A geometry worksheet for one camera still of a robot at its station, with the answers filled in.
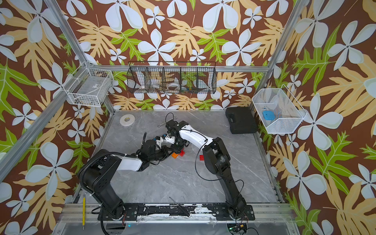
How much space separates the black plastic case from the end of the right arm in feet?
1.43

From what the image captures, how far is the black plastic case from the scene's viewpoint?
3.54 ft

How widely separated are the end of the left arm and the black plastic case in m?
0.53

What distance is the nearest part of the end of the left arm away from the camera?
751 millimetres

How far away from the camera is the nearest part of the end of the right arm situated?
0.71 m

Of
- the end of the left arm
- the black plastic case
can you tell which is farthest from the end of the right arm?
the black plastic case

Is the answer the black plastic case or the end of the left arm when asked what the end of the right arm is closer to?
the end of the left arm
